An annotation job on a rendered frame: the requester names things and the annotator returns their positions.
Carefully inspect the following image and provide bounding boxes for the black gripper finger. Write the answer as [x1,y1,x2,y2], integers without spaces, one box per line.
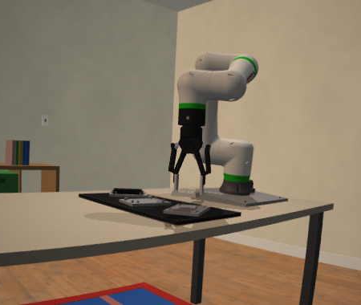
[191,143,211,195]
[168,143,188,190]

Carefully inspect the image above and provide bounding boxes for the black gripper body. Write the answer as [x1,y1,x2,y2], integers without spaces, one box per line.
[178,127,203,154]

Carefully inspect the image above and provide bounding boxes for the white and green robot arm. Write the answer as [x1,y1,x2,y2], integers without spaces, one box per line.
[177,52,258,196]

